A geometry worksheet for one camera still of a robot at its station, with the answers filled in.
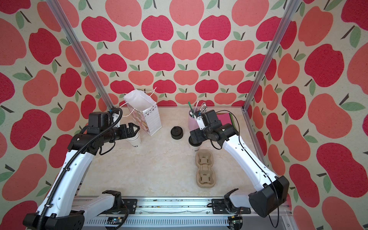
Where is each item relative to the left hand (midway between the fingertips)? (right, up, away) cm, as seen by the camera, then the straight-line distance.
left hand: (134, 130), depth 71 cm
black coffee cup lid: (+30, -9, +16) cm, 35 cm away
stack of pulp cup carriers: (+38, -27, +10) cm, 48 cm away
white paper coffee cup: (+33, -14, +22) cm, 42 cm away
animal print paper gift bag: (-6, +15, +35) cm, 38 cm away
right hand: (+34, -3, +6) cm, 35 cm away
